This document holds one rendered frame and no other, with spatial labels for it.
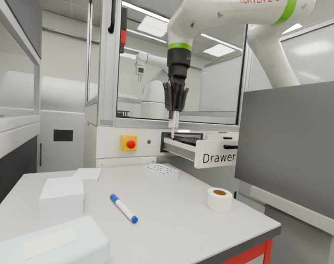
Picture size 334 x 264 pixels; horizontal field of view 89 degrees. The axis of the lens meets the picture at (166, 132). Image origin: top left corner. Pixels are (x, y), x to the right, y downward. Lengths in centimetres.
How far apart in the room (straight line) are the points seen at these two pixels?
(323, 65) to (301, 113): 169
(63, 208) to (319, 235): 72
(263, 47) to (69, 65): 361
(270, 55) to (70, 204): 95
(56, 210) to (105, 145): 42
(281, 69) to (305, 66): 146
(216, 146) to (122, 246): 50
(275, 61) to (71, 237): 95
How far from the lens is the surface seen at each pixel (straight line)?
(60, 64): 408
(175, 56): 68
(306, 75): 238
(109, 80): 84
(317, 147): 67
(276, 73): 97
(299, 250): 81
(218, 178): 126
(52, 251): 34
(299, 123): 69
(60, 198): 47
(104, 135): 83
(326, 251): 77
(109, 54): 86
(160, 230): 43
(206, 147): 69
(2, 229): 51
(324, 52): 240
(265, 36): 97
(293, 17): 88
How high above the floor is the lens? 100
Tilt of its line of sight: 4 degrees down
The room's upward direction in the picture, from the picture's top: 4 degrees clockwise
